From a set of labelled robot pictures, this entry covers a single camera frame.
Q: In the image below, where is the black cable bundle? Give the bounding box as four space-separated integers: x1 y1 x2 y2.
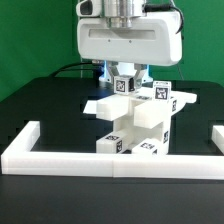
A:
49 59 104 78

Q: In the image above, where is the white U-shaped boundary frame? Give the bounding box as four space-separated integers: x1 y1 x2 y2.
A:
1 121 224 180

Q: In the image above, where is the white chair seat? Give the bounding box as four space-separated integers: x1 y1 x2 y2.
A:
113 116 171 155

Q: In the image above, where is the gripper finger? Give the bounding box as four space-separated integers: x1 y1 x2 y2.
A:
107 61 119 83
133 64 147 91

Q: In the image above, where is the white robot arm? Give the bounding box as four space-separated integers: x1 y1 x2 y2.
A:
76 0 184 94

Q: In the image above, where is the white chair back frame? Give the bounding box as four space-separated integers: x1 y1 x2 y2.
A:
95 85 198 130

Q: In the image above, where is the white marker sheet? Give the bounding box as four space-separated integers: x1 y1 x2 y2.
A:
83 100 97 114

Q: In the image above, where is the white tagged cube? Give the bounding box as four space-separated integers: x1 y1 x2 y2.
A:
114 76 135 95
153 81 172 101

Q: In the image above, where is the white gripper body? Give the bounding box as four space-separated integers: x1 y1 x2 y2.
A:
76 0 183 66

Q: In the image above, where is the white part at right edge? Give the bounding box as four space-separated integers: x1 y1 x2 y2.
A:
212 125 224 154

